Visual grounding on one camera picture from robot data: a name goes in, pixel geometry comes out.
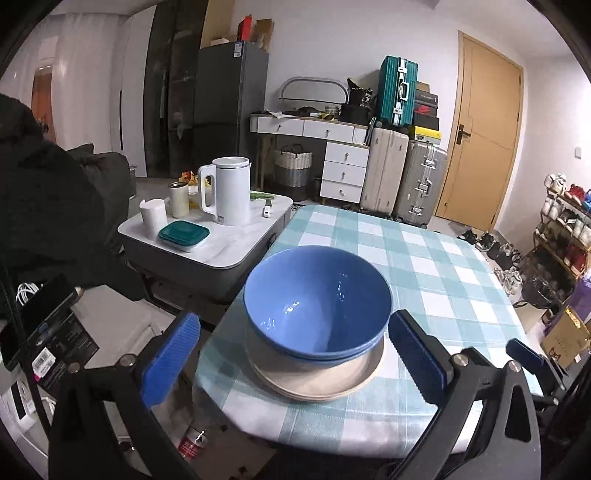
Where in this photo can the red labelled bottle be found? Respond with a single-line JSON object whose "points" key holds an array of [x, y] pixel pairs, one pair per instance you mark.
{"points": [[191, 444]]}

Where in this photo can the black labelled box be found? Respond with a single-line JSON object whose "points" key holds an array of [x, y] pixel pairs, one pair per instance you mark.
{"points": [[69, 344]]}

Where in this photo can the white drawer unit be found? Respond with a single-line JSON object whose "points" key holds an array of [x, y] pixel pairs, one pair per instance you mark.
{"points": [[344, 171]]}

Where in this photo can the purple plastic bag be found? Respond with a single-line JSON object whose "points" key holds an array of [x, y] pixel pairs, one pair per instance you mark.
{"points": [[582, 295]]}

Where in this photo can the cream tumbler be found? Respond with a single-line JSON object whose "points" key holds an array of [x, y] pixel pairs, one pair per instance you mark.
{"points": [[178, 201]]}

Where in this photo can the orange snack packet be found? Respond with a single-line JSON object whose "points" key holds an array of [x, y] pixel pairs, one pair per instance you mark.
{"points": [[188, 177]]}

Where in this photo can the teal suitcase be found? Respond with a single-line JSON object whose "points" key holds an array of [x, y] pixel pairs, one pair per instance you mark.
{"points": [[397, 92]]}

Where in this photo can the brown shoe box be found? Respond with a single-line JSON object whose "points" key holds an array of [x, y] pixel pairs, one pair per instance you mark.
{"points": [[423, 86]]}

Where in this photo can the dark tall cabinet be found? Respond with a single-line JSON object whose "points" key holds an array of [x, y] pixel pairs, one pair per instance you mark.
{"points": [[171, 83]]}

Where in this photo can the dark grey fridge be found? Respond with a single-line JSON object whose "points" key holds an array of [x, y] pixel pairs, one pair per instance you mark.
{"points": [[226, 92]]}

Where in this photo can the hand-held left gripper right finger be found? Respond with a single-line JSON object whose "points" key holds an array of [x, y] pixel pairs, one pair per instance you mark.
{"points": [[420, 360]]}

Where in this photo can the white electric kettle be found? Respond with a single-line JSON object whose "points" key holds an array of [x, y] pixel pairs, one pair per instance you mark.
{"points": [[231, 191]]}

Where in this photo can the beige suitcase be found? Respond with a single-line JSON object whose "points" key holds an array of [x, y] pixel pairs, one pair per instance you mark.
{"points": [[385, 170]]}

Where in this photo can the pile of shoes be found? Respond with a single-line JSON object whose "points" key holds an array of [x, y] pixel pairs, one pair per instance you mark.
{"points": [[498, 258]]}

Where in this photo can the white wardrobe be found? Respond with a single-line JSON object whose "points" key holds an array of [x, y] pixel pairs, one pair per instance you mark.
{"points": [[134, 69]]}

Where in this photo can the black sofa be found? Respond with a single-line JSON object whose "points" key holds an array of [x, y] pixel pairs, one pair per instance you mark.
{"points": [[106, 170]]}

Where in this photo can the grey white side table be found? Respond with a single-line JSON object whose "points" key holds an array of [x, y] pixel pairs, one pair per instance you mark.
{"points": [[231, 249]]}

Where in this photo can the light wooden door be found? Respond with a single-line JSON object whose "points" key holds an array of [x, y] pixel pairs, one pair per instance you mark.
{"points": [[480, 138]]}

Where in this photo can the white cup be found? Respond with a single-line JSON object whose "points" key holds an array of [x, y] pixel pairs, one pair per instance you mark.
{"points": [[153, 216]]}

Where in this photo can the green vegetable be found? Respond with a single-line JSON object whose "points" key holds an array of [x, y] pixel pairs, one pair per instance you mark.
{"points": [[261, 196]]}

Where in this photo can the red box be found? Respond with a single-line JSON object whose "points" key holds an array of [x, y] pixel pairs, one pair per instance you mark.
{"points": [[244, 28]]}

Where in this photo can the teal lidded food container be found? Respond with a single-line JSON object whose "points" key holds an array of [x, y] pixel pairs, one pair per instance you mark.
{"points": [[183, 234]]}

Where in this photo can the yellow black shoe box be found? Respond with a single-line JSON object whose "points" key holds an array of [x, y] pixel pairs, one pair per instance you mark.
{"points": [[427, 135]]}

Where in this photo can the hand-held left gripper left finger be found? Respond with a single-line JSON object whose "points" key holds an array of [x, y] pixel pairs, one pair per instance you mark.
{"points": [[171, 360]]}

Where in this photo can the arched mirror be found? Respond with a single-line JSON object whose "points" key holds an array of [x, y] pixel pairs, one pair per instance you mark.
{"points": [[314, 90]]}

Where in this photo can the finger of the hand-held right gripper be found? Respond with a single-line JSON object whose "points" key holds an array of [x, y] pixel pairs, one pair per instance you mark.
{"points": [[528, 356]]}

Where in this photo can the orange wooden door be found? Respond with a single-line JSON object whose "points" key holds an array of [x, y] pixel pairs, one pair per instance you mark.
{"points": [[42, 101]]}

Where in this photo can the printed cardboard box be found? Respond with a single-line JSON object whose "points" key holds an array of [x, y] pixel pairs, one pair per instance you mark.
{"points": [[565, 341]]}

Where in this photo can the woven laundry basket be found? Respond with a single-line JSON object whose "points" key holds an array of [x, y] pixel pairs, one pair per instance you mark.
{"points": [[292, 167]]}

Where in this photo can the rows of sneakers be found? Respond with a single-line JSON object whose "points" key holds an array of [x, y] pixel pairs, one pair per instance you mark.
{"points": [[572, 221]]}

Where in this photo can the teal checked tablecloth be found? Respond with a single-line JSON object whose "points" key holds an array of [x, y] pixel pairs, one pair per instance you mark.
{"points": [[438, 277]]}

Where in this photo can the tall cardboard box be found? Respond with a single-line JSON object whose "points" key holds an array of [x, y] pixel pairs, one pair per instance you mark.
{"points": [[264, 33]]}

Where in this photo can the white dressing desk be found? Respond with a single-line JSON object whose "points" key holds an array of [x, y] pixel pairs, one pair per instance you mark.
{"points": [[295, 125]]}

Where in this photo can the silver suitcase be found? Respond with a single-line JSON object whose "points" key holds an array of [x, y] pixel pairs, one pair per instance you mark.
{"points": [[422, 184]]}

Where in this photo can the black bag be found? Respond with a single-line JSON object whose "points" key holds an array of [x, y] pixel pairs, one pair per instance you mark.
{"points": [[358, 105]]}

